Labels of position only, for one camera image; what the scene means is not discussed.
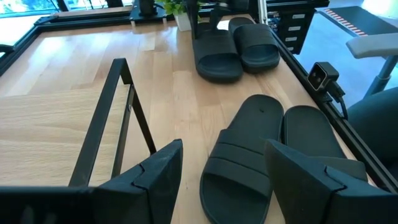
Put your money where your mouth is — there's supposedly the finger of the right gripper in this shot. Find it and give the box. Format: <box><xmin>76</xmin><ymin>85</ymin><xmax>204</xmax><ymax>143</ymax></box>
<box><xmin>211</xmin><ymin>4</ymin><xmax>233</xmax><ymax>32</ymax></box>
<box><xmin>186</xmin><ymin>0</ymin><xmax>201</xmax><ymax>40</ymax></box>

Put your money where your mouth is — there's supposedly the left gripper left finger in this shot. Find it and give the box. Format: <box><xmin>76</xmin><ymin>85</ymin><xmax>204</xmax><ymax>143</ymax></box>
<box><xmin>0</xmin><ymin>139</ymin><xmax>185</xmax><ymax>224</ymax></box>

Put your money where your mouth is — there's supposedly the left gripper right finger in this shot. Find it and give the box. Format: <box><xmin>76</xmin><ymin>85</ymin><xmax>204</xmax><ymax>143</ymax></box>
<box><xmin>265</xmin><ymin>138</ymin><xmax>398</xmax><ymax>224</ymax></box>

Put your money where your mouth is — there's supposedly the black slide sandal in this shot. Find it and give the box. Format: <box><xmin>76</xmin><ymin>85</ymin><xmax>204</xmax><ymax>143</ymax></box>
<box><xmin>198</xmin><ymin>94</ymin><xmax>285</xmax><ymax>224</ymax></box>
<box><xmin>228</xmin><ymin>17</ymin><xmax>281</xmax><ymax>75</ymax></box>
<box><xmin>192</xmin><ymin>21</ymin><xmax>244</xmax><ymax>84</ymax></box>
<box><xmin>281</xmin><ymin>105</ymin><xmax>369</xmax><ymax>183</ymax></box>

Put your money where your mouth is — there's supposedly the plant in white pot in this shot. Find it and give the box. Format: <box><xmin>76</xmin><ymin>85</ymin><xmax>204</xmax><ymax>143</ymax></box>
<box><xmin>155</xmin><ymin>0</ymin><xmax>205</xmax><ymax>32</ymax></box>

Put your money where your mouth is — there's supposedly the black drawer cabinet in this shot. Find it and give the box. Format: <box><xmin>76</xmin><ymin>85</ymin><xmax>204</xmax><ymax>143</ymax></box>
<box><xmin>266</xmin><ymin>0</ymin><xmax>330</xmax><ymax>55</ymax></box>

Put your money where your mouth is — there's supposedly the gray office chair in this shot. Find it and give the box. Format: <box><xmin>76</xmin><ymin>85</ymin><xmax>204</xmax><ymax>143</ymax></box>
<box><xmin>346</xmin><ymin>32</ymin><xmax>398</xmax><ymax>170</ymax></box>

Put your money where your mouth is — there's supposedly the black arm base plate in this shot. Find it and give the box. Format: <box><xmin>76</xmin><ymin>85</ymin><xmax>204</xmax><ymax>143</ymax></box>
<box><xmin>129</xmin><ymin>4</ymin><xmax>167</xmax><ymax>23</ymax></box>

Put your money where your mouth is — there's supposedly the black camera cable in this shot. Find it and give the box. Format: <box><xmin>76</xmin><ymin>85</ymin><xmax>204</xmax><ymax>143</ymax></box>
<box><xmin>328</xmin><ymin>81</ymin><xmax>349</xmax><ymax>121</ymax></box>

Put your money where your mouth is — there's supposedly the gray table-level camera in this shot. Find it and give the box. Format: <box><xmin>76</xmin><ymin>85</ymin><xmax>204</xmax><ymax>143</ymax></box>
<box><xmin>307</xmin><ymin>61</ymin><xmax>340</xmax><ymax>94</ymax></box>

